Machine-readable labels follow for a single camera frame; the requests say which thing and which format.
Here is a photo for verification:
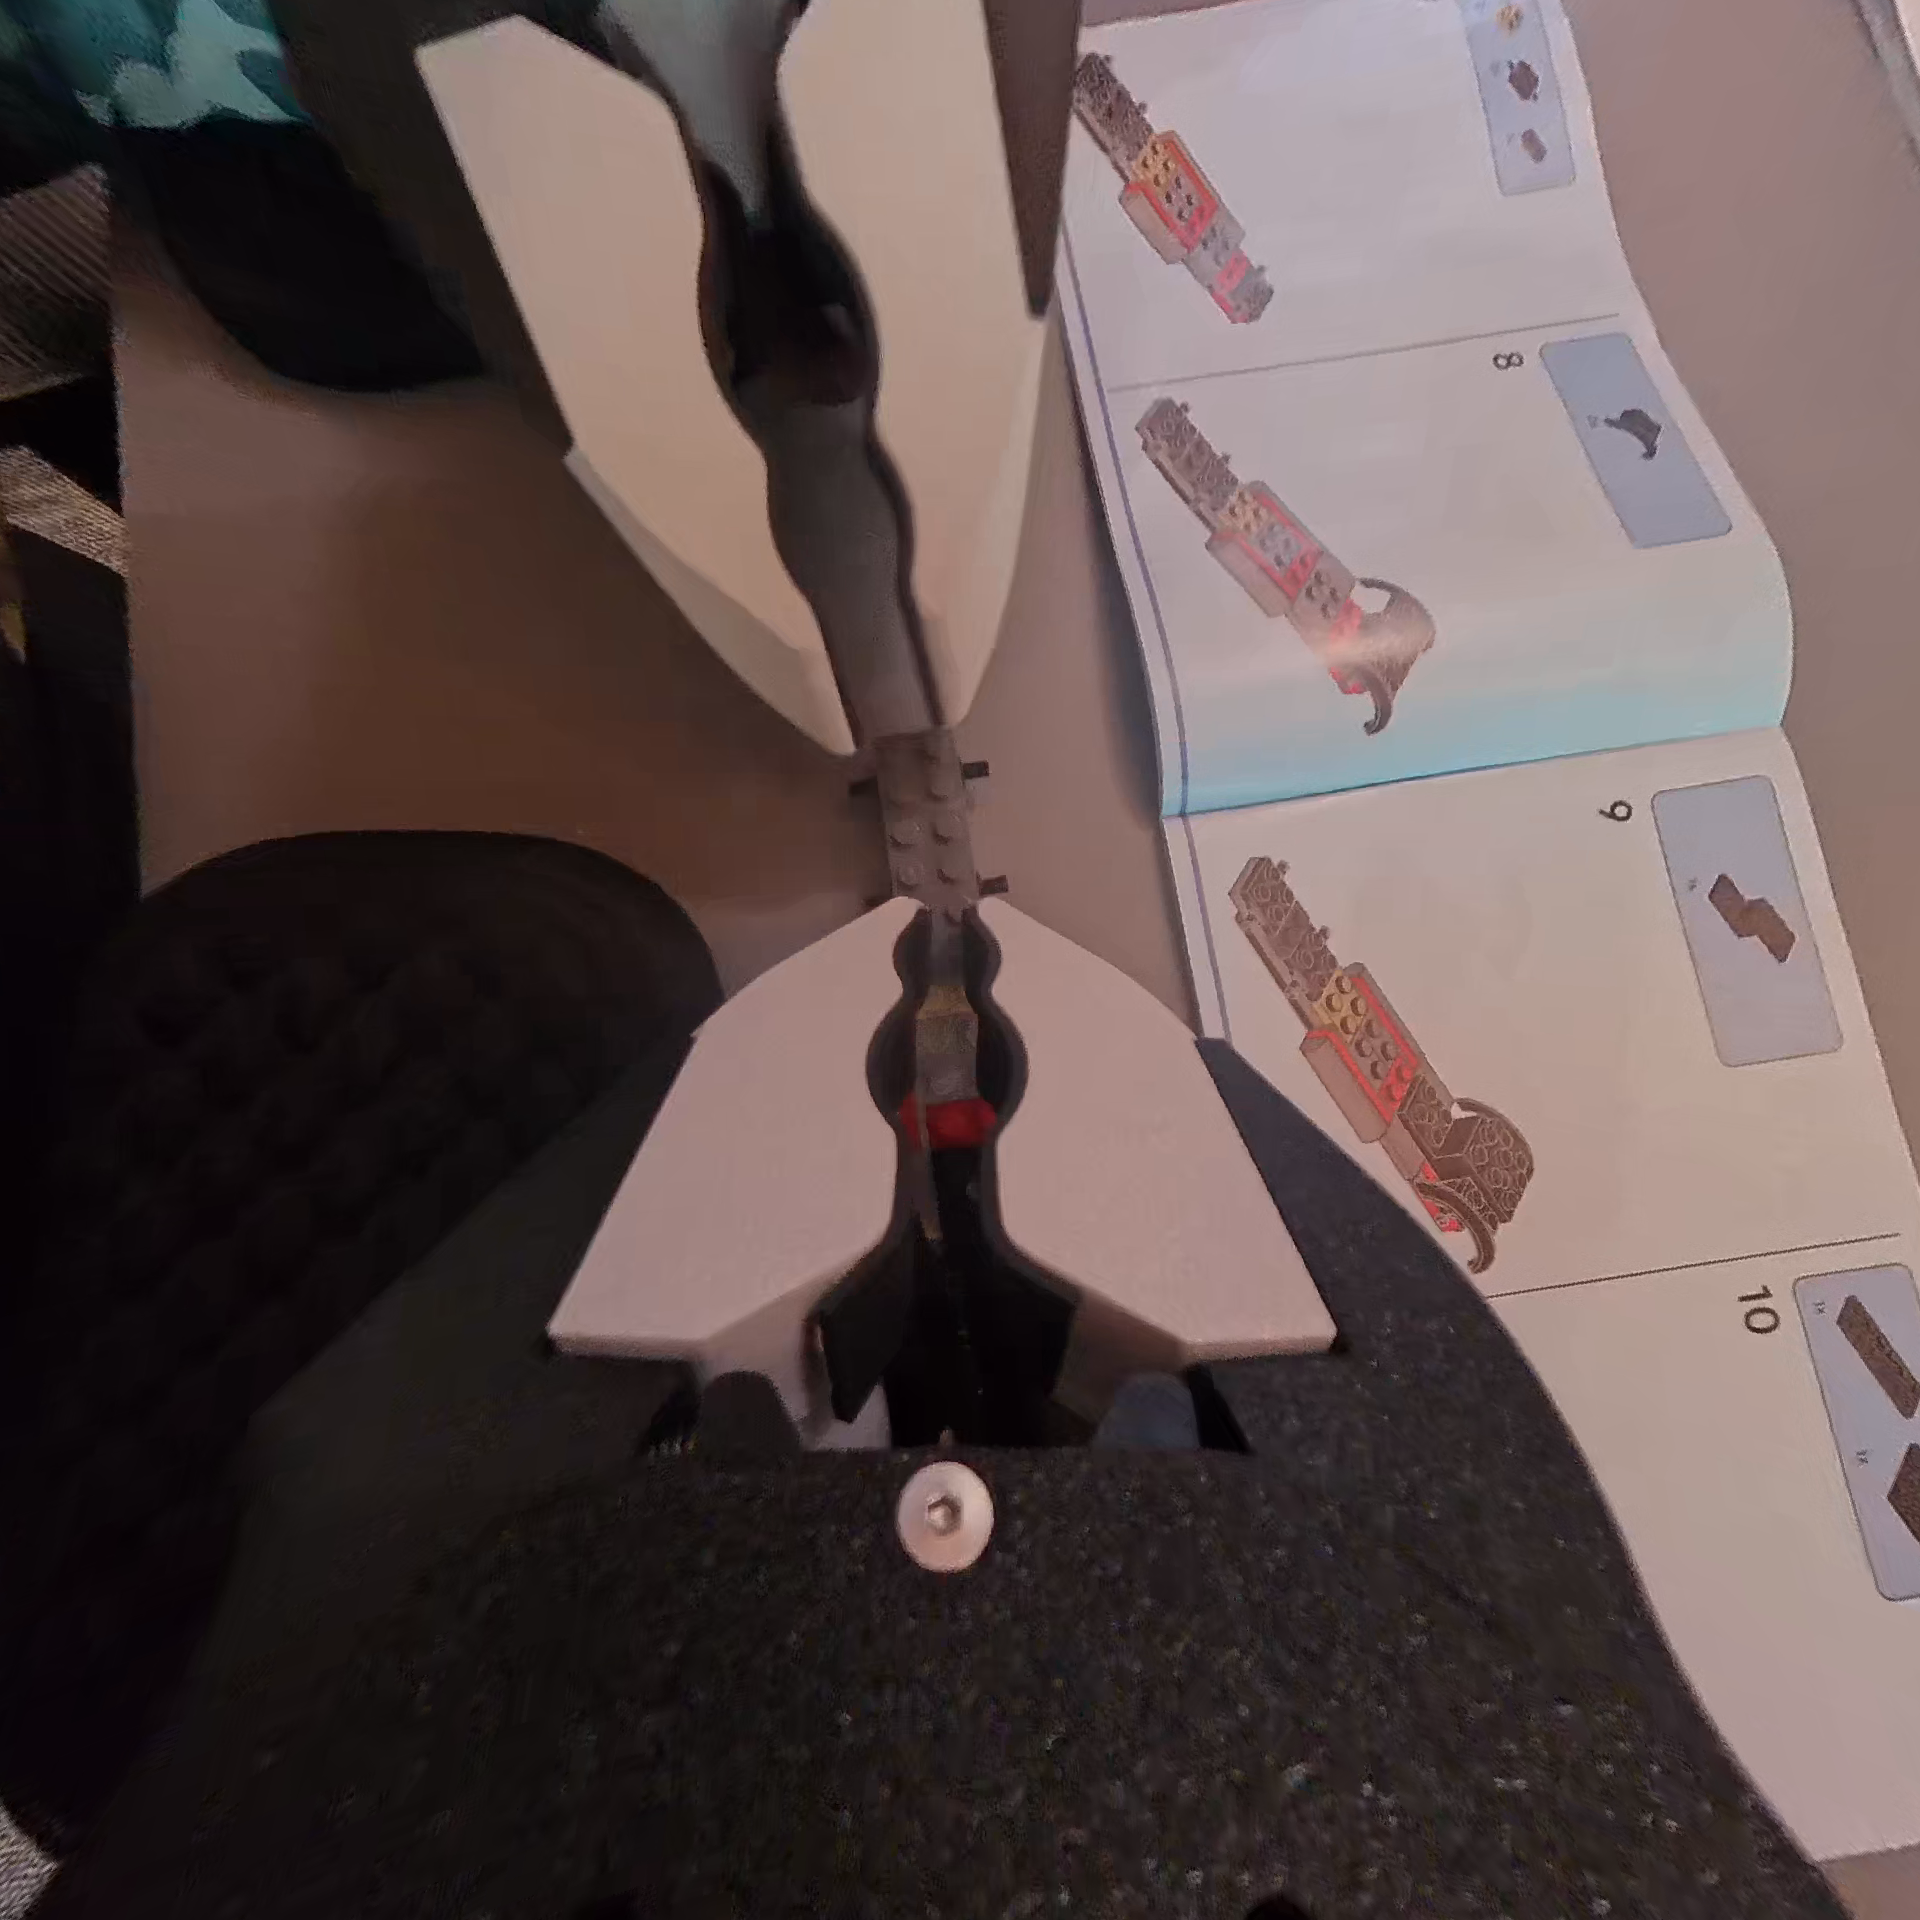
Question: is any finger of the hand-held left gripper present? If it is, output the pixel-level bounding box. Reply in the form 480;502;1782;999
417;24;889;755
779;0;1057;740

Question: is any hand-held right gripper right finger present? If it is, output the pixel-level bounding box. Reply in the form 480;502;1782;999
961;902;1342;1444

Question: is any partly built lego car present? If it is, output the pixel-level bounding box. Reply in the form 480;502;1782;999
848;732;1000;1247

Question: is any person's left forearm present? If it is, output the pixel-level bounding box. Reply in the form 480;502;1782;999
0;0;294;139

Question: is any black quilted cushion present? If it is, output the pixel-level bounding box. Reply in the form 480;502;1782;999
29;832;724;1846

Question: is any open instruction booklet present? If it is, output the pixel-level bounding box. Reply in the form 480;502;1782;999
1050;0;1920;1863

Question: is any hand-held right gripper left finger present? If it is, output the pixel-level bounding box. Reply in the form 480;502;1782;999
546;902;939;1444

